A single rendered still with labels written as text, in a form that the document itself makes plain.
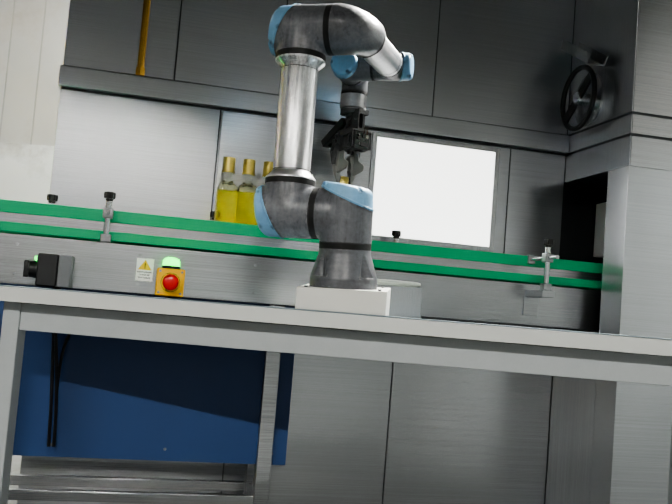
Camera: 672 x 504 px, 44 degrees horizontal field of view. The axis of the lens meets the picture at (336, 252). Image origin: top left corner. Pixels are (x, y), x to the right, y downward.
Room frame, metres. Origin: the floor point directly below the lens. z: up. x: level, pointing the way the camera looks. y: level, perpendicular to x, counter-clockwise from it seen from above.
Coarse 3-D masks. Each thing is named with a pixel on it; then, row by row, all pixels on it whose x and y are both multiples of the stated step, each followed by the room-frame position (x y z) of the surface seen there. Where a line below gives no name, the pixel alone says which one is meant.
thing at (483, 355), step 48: (96, 336) 1.87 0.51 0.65; (144, 336) 1.86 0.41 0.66; (192, 336) 1.84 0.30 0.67; (240, 336) 1.83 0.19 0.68; (288, 336) 1.82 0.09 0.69; (336, 336) 1.81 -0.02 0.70; (384, 336) 1.80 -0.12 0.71; (0, 384) 1.88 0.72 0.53; (0, 432) 1.88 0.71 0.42; (0, 480) 1.88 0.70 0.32
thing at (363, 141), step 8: (344, 112) 2.35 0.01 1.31; (352, 112) 2.34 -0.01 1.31; (360, 112) 2.32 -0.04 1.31; (368, 112) 2.34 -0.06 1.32; (352, 120) 2.34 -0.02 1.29; (360, 120) 2.34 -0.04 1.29; (344, 128) 2.37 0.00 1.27; (352, 128) 2.31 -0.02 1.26; (360, 128) 2.33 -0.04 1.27; (336, 136) 2.37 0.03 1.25; (344, 136) 2.36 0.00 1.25; (352, 136) 2.31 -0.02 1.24; (360, 136) 2.33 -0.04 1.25; (368, 136) 2.35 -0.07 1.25; (344, 144) 2.35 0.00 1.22; (352, 144) 2.31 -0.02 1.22; (360, 144) 2.33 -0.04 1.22; (368, 144) 2.35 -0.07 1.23; (360, 152) 2.38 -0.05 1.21
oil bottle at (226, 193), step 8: (224, 184) 2.34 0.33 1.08; (232, 184) 2.34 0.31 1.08; (216, 192) 2.36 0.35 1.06; (224, 192) 2.33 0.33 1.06; (232, 192) 2.34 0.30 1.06; (216, 200) 2.34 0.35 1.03; (224, 200) 2.34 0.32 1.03; (232, 200) 2.34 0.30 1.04; (216, 208) 2.33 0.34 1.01; (224, 208) 2.34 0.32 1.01; (232, 208) 2.34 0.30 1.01; (216, 216) 2.33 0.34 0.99; (224, 216) 2.34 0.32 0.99; (232, 216) 2.34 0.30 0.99
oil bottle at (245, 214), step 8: (240, 184) 2.36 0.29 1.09; (248, 184) 2.35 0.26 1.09; (240, 192) 2.34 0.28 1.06; (248, 192) 2.35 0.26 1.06; (240, 200) 2.34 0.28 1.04; (248, 200) 2.35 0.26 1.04; (240, 208) 2.34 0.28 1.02; (248, 208) 2.35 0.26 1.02; (240, 216) 2.34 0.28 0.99; (248, 216) 2.35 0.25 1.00
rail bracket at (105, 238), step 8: (104, 192) 2.14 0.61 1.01; (112, 192) 2.14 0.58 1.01; (112, 200) 2.14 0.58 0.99; (104, 208) 2.13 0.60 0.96; (112, 208) 2.14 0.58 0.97; (104, 216) 2.13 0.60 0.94; (112, 216) 2.14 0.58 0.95; (104, 224) 2.14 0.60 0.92; (104, 232) 2.14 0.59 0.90; (104, 240) 2.13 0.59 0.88
